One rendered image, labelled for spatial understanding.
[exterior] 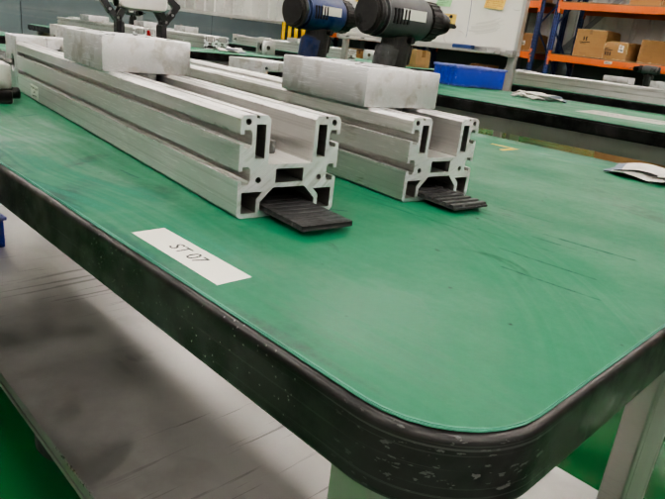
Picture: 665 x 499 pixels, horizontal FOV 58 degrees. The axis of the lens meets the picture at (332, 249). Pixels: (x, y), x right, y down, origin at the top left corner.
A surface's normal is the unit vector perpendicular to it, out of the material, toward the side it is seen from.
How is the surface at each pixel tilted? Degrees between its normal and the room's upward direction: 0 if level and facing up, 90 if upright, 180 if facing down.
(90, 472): 0
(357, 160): 90
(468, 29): 90
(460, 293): 0
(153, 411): 0
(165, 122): 90
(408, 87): 90
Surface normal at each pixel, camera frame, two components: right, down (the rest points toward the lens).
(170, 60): 0.61, 0.33
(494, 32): -0.72, 0.15
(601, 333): 0.11, -0.94
